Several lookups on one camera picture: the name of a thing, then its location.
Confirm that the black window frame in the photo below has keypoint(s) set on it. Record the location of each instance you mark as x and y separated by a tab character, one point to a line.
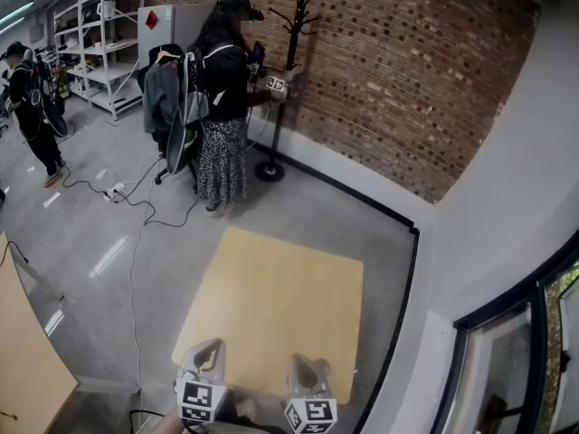
538	314

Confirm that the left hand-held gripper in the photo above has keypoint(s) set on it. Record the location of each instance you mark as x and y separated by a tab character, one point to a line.
199	398

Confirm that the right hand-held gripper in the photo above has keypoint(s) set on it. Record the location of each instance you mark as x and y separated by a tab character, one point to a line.
316	412

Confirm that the black office chair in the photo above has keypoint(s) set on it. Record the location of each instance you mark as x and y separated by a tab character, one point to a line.
158	152

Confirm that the white power strip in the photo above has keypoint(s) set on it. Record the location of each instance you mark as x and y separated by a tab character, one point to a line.
114	192

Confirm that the ceiling light strip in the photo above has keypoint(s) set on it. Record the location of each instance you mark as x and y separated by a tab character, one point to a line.
16	11

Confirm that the white metal shelving unit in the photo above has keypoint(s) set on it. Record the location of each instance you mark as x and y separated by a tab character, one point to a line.
99	61

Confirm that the small square wooden table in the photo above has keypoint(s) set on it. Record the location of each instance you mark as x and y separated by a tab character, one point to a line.
280	296

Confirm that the black oval disc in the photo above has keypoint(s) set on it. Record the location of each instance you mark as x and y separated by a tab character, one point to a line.
178	147

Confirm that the person's left forearm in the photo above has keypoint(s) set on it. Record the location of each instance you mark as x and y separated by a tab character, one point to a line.
169	424

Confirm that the black coat rack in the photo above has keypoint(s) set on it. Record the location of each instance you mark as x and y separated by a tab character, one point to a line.
291	52

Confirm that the grey jacket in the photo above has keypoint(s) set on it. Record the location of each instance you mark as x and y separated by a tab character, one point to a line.
160	97

